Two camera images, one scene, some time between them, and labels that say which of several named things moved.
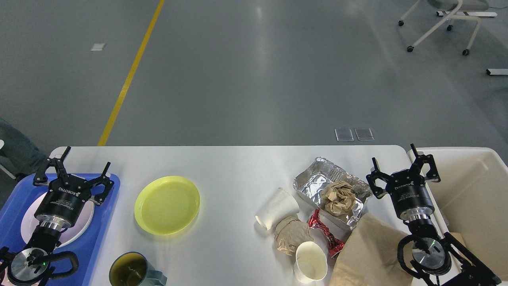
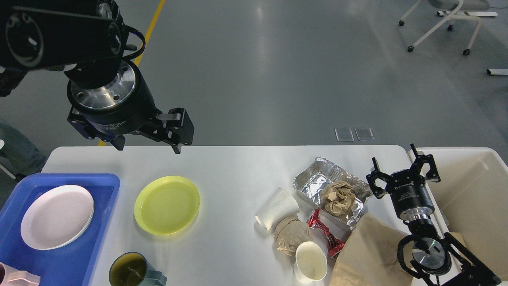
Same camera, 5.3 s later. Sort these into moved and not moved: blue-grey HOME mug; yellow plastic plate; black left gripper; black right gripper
Moved: black left gripper
Not moved: black right gripper; blue-grey HOME mug; yellow plastic plate
